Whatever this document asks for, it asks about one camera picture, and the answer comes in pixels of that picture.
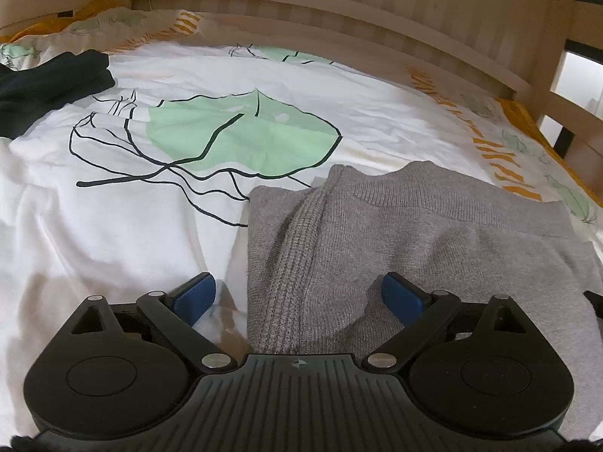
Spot grey hooded knit sweater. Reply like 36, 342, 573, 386
245, 160, 603, 356

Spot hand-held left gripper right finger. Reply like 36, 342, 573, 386
363, 271, 526, 371

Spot dark cloth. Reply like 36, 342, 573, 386
0, 49, 116, 140

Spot white leaf-print blanket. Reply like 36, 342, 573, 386
0, 7, 603, 434

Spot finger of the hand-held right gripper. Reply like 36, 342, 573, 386
583, 289, 603, 335

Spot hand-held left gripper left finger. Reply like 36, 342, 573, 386
70, 272, 239, 371

